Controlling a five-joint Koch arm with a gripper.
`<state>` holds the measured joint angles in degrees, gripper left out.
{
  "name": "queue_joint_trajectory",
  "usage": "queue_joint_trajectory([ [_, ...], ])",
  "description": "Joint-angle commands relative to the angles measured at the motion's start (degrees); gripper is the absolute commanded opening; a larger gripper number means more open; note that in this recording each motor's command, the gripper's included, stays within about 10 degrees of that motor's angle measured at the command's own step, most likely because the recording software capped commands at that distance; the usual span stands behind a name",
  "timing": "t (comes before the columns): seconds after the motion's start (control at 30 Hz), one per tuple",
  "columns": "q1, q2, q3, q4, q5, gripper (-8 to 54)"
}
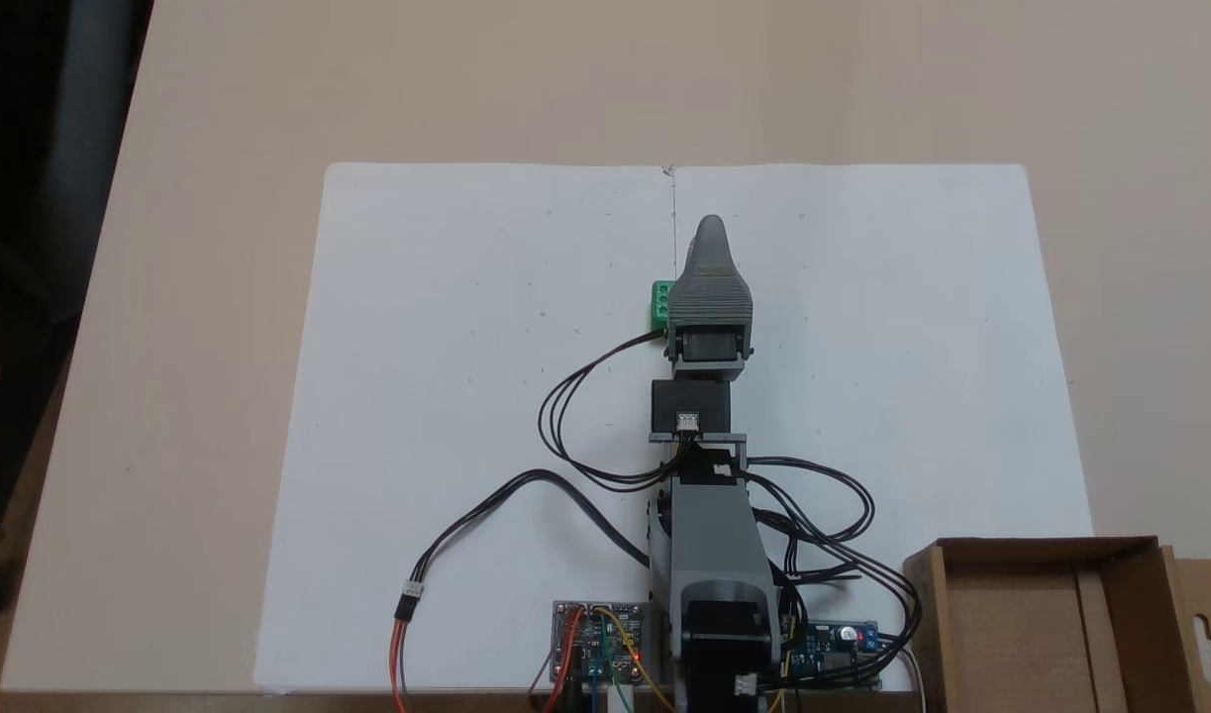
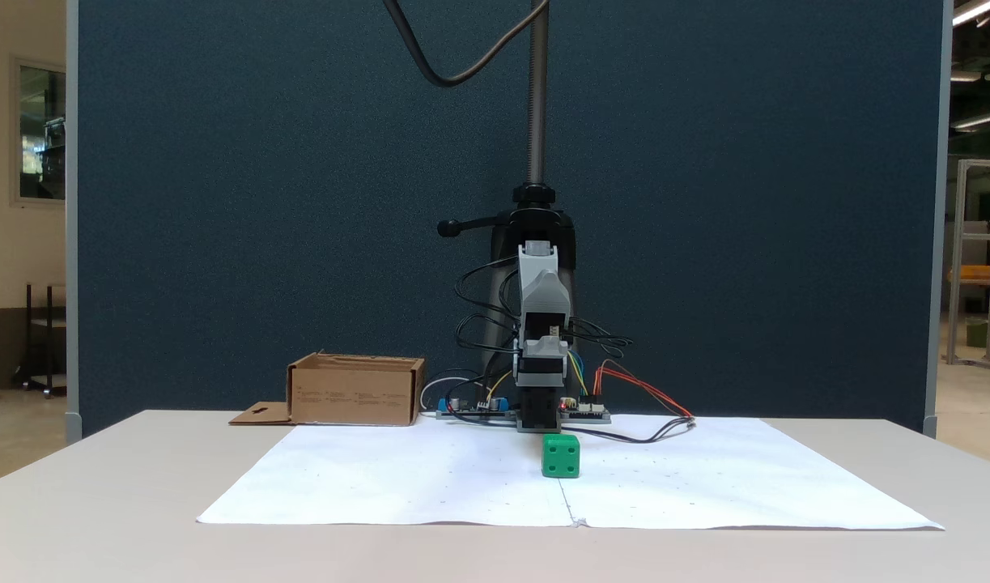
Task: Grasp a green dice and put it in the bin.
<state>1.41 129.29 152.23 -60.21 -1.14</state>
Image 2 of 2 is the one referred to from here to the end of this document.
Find green dice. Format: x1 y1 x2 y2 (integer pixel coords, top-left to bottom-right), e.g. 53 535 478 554
541 433 582 479

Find blue circuit board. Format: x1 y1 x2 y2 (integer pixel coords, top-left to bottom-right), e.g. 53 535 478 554
436 396 513 419

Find thick grey cable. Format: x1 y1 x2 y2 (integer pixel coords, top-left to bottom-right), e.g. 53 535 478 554
383 0 551 88

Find circuit board with red LED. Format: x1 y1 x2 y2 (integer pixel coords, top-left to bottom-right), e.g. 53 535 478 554
560 396 612 424

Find black cart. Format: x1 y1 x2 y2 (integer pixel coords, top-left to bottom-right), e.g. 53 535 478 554
23 281 67 398

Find orange wires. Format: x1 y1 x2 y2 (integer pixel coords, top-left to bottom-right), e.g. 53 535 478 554
593 361 695 421

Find aluminium frame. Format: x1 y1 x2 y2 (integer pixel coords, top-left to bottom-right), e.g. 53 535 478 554
945 158 990 368

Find black cable on table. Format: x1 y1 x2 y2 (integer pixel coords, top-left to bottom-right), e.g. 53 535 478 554
563 416 697 445

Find camera stand with metal pole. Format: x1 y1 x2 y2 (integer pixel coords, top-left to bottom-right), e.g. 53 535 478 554
437 0 580 381

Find white paper sheet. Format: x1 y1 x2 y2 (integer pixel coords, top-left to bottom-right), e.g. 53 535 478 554
197 415 945 532

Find dark blue partition panel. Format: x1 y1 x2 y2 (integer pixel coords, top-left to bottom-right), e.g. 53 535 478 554
66 0 954 442

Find window with grey frame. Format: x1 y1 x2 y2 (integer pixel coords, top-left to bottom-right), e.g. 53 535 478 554
10 55 67 208

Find white cable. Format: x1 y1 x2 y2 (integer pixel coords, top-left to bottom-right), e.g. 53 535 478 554
419 376 465 412

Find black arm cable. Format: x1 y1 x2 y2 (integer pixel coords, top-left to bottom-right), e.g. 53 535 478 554
455 257 521 321
456 313 518 381
567 316 632 360

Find brown cardboard box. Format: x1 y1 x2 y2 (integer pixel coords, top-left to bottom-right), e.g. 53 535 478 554
229 351 427 428

